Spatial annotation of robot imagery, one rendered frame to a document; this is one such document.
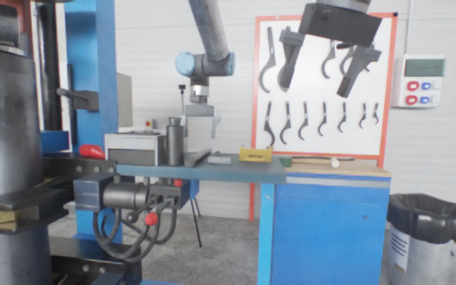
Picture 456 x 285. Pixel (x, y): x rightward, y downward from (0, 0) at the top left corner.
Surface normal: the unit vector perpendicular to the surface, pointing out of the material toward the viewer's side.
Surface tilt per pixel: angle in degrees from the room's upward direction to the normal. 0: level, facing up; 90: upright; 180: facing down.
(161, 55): 90
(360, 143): 90
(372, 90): 90
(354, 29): 114
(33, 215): 90
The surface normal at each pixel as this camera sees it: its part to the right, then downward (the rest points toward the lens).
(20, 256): 0.77, 0.09
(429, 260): -0.62, 0.13
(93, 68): -0.13, 0.11
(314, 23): 0.08, 0.51
